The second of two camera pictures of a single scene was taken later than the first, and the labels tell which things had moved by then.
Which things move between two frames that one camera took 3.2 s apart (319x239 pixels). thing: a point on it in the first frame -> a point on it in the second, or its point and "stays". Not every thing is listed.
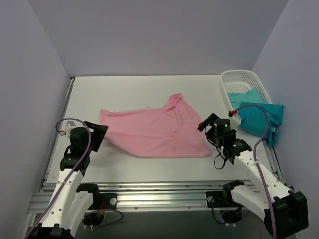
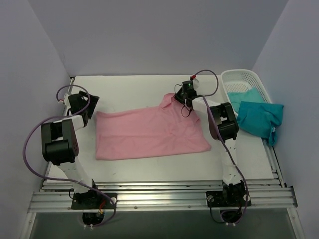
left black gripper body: [97, 135] -> [87, 105]
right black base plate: [221, 199] stays
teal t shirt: [253, 120] stays
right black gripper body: [208, 122] -> [180, 95]
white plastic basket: [240, 80] stays
